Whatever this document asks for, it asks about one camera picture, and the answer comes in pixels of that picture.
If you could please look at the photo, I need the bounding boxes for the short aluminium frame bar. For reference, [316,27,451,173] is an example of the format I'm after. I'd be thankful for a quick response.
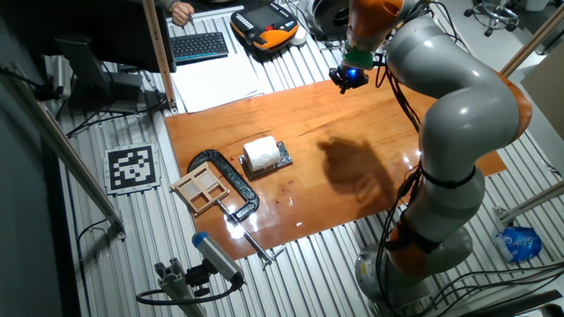
[493,180,564,225]

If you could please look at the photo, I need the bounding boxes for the orange black teach pendant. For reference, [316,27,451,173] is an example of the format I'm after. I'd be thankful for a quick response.
[229,2,301,52]

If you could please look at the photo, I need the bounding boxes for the white toilet paper roll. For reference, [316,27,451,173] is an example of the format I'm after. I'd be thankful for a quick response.
[242,136,282,173]

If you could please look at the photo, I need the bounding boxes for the black floor cables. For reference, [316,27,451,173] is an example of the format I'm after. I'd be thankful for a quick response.
[422,259,564,317]

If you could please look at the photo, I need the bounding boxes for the black round spool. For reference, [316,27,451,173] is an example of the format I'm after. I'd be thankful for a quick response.
[306,0,353,43]

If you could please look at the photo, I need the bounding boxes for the black camera cable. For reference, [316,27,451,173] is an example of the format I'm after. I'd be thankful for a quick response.
[135,281,241,306]

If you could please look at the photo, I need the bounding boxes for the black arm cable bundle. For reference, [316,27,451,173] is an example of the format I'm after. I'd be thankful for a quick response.
[373,56,427,317]

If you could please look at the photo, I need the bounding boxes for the brown cardboard panel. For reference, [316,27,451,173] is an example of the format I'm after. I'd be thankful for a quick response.
[521,52,564,142]

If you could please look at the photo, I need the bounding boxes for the black computer monitor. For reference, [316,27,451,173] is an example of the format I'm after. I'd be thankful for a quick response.
[0,0,177,75]

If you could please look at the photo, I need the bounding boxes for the black white fiducial tag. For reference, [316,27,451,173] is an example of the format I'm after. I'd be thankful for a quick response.
[103,143,162,196]

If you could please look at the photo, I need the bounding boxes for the white paper sheets stack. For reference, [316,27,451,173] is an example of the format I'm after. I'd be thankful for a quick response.
[169,55,265,114]

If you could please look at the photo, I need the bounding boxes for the person's bare hand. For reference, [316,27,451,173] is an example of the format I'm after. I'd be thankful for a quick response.
[169,1,196,26]

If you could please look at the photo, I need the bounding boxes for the black iron C-clamp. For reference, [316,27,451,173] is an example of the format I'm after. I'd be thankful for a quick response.
[187,148,287,269]

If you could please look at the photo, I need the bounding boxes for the blue plastic bag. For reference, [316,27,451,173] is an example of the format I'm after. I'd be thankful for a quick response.
[493,225,543,263]

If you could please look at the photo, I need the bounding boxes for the small wooden compartment tray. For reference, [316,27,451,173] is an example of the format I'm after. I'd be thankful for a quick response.
[170,161,231,217]

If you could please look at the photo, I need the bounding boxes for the black computer keyboard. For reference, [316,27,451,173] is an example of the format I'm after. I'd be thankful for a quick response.
[169,31,230,65]

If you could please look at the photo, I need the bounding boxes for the wheeled metal stool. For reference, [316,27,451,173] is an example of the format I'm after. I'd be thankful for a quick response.
[463,0,521,38]

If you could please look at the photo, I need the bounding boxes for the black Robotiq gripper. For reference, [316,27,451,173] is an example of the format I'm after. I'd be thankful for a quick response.
[329,64,370,95]

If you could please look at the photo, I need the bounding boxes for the glossy wooden board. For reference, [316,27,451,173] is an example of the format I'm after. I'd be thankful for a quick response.
[165,65,508,261]

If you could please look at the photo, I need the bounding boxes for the long diagonal aluminium bar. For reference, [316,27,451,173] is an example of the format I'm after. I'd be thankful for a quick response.
[0,61,128,241]

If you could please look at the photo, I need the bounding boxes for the aluminium camera mount profile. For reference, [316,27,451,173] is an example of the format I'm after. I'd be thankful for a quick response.
[153,257,208,317]

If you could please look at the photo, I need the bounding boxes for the black monitor stand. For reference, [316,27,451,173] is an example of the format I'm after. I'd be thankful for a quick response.
[53,34,145,114]

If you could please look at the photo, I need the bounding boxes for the grey camera with blue cap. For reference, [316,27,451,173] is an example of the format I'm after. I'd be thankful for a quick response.
[191,231,246,287]

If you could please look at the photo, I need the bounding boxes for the slanted wooden beam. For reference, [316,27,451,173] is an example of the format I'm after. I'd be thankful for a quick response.
[500,4,564,78]

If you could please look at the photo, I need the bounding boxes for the wooden upright post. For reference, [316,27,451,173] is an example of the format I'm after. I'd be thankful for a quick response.
[141,0,178,114]

